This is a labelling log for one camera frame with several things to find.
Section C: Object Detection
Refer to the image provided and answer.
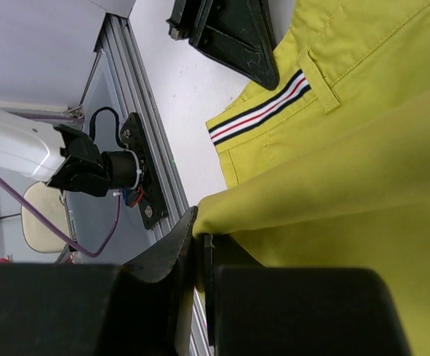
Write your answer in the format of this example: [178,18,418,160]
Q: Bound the aluminium rail frame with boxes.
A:
[55,14,216,356]

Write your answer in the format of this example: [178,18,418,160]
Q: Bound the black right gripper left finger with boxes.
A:
[0,207,197,355]

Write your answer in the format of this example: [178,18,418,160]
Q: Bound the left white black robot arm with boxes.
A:
[0,1,280,197]

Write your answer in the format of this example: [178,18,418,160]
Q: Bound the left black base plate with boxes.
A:
[120,112,168,230]

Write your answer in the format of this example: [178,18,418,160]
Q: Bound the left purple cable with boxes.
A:
[0,111,123,257]

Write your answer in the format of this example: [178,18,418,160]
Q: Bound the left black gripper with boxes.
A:
[166,0,278,90]

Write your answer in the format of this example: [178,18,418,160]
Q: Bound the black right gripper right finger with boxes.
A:
[202,235,411,355]

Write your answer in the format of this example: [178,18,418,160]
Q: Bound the yellow-green trousers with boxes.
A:
[193,1,430,355]

